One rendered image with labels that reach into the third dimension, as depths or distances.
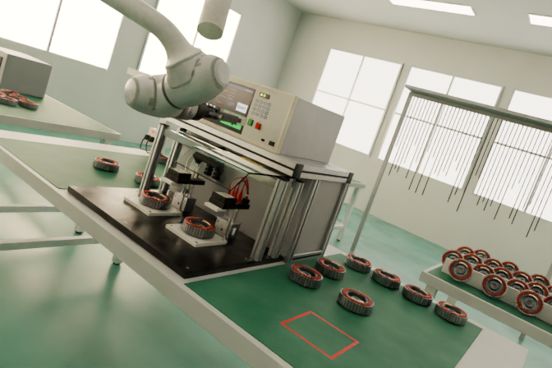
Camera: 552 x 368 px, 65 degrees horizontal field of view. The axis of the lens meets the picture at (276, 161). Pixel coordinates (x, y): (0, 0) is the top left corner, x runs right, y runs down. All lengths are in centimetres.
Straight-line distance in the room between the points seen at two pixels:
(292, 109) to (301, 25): 804
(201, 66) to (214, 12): 170
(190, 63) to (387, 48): 745
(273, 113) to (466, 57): 664
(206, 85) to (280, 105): 46
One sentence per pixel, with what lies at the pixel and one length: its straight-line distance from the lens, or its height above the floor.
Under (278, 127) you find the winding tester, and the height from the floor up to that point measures 120.
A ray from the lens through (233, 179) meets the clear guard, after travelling 122.
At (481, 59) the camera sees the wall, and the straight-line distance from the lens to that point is 791.
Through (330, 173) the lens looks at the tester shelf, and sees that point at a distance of 159.
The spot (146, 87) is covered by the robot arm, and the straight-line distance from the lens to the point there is 116.
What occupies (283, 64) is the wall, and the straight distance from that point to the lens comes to 940.
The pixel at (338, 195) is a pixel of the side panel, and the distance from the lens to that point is 175.
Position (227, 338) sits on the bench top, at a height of 72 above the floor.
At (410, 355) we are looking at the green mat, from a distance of 133.
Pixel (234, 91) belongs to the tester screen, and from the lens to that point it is 161.
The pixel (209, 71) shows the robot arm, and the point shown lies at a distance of 106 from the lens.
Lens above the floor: 126
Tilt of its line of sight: 7 degrees down
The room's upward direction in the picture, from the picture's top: 19 degrees clockwise
